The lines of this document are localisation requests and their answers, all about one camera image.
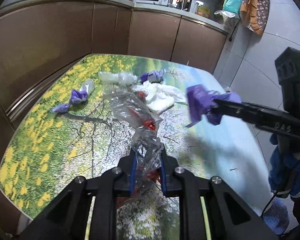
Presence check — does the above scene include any brown kitchen cabinet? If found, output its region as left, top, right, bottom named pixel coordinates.
left=0, top=0, right=228, bottom=233

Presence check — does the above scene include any twisted purple wrapper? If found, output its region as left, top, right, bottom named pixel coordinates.
left=51, top=89, right=88, bottom=114

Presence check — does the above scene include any purple and white wrapper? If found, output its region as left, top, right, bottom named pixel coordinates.
left=139, top=69, right=165, bottom=84

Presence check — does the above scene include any purple plastic packet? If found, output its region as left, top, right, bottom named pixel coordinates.
left=184, top=84, right=242, bottom=128

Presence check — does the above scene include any hanging white plastic bag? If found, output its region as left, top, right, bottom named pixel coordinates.
left=213, top=10, right=238, bottom=28

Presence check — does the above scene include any blue floor mat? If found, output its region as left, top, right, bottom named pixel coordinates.
left=263, top=197, right=291, bottom=236

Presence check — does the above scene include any translucent white plastic scrap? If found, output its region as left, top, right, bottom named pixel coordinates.
left=98, top=71, right=119, bottom=84
left=117, top=72, right=138, bottom=85

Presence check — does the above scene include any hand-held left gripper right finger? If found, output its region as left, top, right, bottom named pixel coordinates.
left=159, top=144, right=278, bottom=240

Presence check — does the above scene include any teal plastic bag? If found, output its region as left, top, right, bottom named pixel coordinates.
left=224, top=0, right=243, bottom=14

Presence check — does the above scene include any yellow detergent bottle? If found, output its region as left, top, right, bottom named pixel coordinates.
left=198, top=6, right=212, bottom=18

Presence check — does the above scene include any black cable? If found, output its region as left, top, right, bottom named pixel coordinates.
left=262, top=142, right=300, bottom=217

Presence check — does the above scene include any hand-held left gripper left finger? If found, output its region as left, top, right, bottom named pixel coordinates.
left=17, top=150, right=138, bottom=240

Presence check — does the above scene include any small clear plastic bag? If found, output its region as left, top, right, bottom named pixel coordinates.
left=82, top=78, right=95, bottom=93

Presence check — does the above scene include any clear plastic bag red print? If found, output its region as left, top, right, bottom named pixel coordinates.
left=100, top=88, right=166, bottom=207

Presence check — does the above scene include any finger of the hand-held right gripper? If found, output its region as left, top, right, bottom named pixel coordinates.
left=211, top=107, right=243, bottom=120
left=214, top=99, right=243, bottom=109

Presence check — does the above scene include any crumpled white plastic bag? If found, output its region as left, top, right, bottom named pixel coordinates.
left=132, top=81, right=187, bottom=113

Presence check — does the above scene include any patterned orange apron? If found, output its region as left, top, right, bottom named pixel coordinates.
left=241, top=0, right=270, bottom=36

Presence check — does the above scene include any person's right hand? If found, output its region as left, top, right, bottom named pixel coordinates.
left=268, top=133, right=300, bottom=201

